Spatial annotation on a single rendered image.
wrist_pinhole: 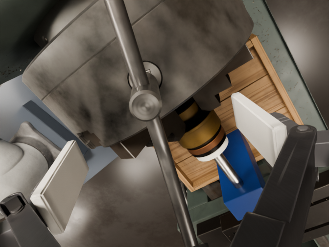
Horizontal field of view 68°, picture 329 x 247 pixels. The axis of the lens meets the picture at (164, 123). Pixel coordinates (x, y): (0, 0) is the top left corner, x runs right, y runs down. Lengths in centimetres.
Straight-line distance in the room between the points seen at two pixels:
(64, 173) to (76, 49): 12
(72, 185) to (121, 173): 178
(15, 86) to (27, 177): 30
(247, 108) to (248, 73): 45
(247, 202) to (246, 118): 35
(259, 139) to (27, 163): 73
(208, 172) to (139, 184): 130
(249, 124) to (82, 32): 17
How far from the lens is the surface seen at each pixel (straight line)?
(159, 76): 24
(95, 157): 94
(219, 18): 28
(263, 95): 65
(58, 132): 89
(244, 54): 37
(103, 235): 256
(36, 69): 29
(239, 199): 51
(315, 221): 83
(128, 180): 200
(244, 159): 57
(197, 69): 25
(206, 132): 40
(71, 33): 25
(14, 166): 80
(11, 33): 31
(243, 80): 62
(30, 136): 90
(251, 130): 17
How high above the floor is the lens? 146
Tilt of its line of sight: 62 degrees down
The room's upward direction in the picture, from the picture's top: 171 degrees counter-clockwise
